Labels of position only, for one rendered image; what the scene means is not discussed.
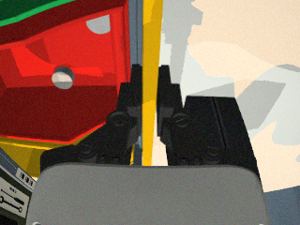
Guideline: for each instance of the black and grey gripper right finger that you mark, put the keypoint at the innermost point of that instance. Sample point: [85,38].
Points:
[185,142]

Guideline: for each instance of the yellow vertical bar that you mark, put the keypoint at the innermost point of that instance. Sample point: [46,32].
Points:
[151,34]

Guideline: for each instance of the dark grey metal shelf rack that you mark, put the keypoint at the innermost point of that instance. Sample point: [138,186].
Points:
[135,13]

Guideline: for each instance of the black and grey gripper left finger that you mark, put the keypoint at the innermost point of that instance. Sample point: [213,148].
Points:
[111,143]

